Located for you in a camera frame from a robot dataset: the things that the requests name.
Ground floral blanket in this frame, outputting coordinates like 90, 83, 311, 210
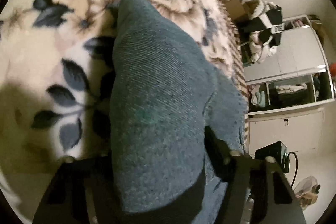
0, 0, 250, 215

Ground black box device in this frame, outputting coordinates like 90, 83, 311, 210
254, 141, 291, 174

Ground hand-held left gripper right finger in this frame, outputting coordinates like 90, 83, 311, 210
204, 126, 307, 224

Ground white puffy coat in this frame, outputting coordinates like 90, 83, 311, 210
247, 32, 279, 65

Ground blue denim pants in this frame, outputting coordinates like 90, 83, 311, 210
108, 0, 250, 224

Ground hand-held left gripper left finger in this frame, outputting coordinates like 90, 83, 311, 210
32, 155, 117, 224

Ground brown cardboard box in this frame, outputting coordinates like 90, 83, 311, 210
221, 0, 253, 23

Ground black and white jacket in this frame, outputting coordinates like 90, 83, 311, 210
237, 4, 286, 46

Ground black cable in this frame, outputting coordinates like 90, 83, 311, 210
287, 151, 300, 188

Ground brown checkered bed sheet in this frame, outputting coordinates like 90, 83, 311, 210
217, 0, 249, 111

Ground white wardrobe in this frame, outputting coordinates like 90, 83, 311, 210
244, 13, 336, 154

